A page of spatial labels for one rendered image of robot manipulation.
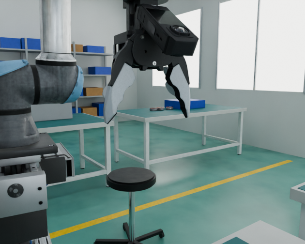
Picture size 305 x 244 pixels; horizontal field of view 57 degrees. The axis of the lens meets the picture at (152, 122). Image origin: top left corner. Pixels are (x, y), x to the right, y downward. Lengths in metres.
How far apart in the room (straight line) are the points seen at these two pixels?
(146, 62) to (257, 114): 4.85
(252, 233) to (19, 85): 0.80
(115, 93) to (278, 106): 4.67
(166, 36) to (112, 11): 7.55
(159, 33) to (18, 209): 0.54
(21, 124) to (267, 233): 0.79
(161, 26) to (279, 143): 4.76
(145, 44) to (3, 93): 0.50
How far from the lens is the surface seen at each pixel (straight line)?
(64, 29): 0.88
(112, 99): 0.41
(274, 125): 5.09
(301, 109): 4.84
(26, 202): 0.75
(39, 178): 0.74
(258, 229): 1.00
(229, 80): 5.58
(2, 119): 0.84
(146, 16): 0.42
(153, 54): 0.43
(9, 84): 0.83
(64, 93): 0.87
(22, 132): 0.84
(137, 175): 1.96
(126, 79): 0.42
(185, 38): 0.37
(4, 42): 6.40
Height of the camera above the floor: 1.22
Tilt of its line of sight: 9 degrees down
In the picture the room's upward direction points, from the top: straight up
